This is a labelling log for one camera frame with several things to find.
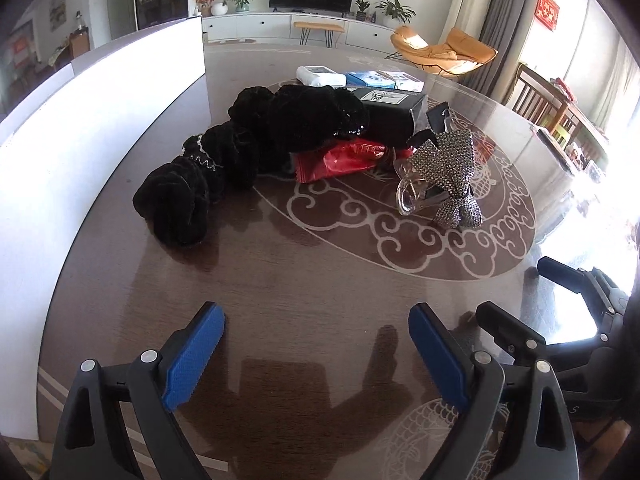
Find framed wall painting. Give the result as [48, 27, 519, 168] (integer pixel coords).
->
[49, 0, 67, 32]

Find white tv cabinet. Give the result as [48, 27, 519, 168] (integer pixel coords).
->
[202, 12, 395, 55]

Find grey curtain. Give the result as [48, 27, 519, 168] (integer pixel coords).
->
[461, 0, 537, 102]

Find orange lounge chair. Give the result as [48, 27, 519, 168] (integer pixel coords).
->
[390, 25, 498, 78]

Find wooden dining chair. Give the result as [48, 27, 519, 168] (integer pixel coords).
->
[504, 63, 600, 148]

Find red window decoration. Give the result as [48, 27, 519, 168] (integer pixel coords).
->
[534, 0, 560, 32]

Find red foil snack bag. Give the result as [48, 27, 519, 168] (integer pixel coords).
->
[294, 139, 413, 183]

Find white blue small box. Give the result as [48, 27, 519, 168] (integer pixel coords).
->
[382, 70, 424, 93]

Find silver rhinestone bow clip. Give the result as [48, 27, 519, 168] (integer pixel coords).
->
[394, 130, 483, 229]

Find small potted plant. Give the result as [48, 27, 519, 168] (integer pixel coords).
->
[356, 0, 371, 22]

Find white partition board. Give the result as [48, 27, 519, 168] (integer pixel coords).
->
[1, 18, 205, 440]

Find green potted plant right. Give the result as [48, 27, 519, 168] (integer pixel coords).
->
[375, 0, 416, 28]

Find blue white medicine box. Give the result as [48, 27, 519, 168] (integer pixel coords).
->
[345, 70, 395, 89]

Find wooden bench hairpin legs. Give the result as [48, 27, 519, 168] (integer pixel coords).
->
[293, 22, 345, 49]

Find black rectangular box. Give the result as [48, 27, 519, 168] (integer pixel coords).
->
[348, 87, 427, 148]

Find white wet wipes pack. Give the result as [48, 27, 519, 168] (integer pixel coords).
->
[296, 65, 347, 88]

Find black plush scarf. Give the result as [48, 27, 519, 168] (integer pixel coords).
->
[132, 84, 369, 247]

